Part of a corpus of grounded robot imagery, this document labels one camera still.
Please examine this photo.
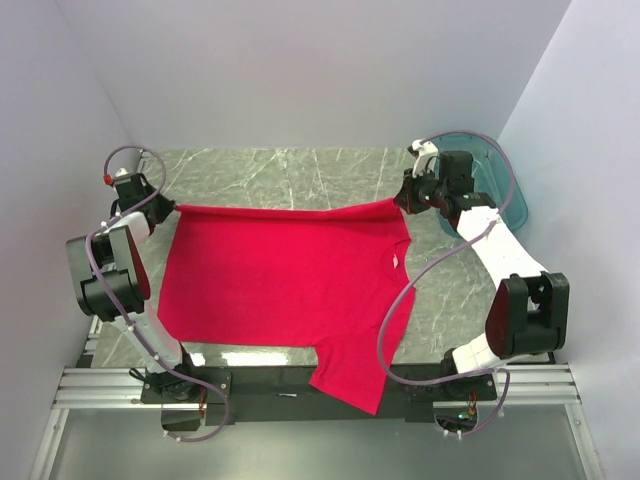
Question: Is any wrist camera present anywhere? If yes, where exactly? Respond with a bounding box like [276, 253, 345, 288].
[102, 168, 132, 188]
[407, 139, 439, 178]

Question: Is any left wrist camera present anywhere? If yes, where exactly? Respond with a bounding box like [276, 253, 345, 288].
[102, 168, 132, 188]

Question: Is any red t shirt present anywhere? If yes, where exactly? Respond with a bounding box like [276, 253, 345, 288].
[158, 199, 415, 414]

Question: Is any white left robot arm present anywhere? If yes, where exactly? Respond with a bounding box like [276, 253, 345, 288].
[66, 170, 200, 403]

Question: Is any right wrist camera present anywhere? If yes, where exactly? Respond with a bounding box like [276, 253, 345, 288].
[407, 139, 439, 178]

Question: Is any left aluminium side rail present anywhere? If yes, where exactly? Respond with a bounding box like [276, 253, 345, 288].
[74, 148, 151, 369]

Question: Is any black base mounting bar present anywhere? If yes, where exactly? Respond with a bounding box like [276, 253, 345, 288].
[128, 366, 498, 433]

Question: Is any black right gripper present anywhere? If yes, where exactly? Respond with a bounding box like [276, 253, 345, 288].
[394, 165, 449, 215]

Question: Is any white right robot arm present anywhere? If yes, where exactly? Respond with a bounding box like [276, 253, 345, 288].
[394, 142, 570, 399]

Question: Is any aluminium frame rail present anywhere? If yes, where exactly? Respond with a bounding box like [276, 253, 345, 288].
[53, 364, 581, 410]

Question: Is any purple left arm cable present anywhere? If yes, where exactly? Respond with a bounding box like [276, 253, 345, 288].
[85, 144, 234, 445]

